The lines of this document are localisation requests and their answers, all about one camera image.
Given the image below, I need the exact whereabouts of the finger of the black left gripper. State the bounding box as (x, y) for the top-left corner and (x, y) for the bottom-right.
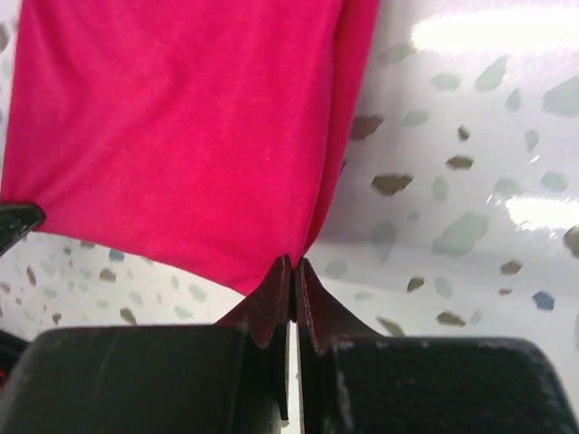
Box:
(0, 203), (46, 256)

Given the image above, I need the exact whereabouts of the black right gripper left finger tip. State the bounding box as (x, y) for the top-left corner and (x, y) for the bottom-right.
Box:
(1, 257), (290, 433)

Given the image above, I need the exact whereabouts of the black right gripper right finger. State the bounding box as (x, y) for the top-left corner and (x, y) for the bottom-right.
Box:
(294, 259), (578, 433)

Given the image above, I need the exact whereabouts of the magenta pink t-shirt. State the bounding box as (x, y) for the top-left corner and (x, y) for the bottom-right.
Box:
(1, 1), (379, 294)

